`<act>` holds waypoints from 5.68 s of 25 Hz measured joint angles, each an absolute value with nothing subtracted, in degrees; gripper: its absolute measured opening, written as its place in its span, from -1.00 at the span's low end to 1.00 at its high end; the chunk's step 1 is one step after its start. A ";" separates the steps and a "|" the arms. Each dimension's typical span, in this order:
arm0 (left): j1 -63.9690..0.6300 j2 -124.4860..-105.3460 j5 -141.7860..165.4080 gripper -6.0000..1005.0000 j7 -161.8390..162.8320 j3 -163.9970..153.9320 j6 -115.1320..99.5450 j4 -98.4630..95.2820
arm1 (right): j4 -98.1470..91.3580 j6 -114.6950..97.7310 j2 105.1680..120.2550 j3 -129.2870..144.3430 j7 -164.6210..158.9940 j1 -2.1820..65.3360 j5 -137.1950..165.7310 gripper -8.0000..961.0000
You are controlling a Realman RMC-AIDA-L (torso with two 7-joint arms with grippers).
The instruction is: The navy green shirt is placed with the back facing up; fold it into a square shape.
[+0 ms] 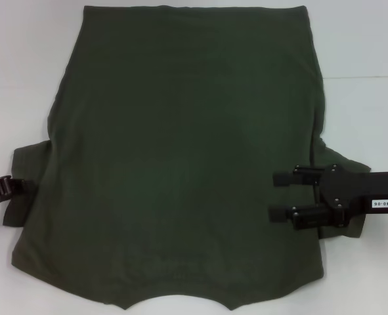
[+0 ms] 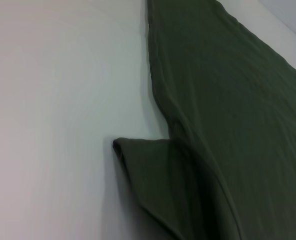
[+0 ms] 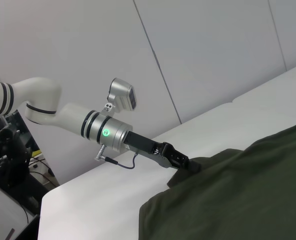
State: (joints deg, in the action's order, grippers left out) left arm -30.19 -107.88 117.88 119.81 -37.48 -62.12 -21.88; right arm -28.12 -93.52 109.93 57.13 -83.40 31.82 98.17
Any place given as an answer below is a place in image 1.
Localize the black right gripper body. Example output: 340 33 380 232
318 163 388 227

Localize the dark green shirt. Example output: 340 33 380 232
2 5 372 293

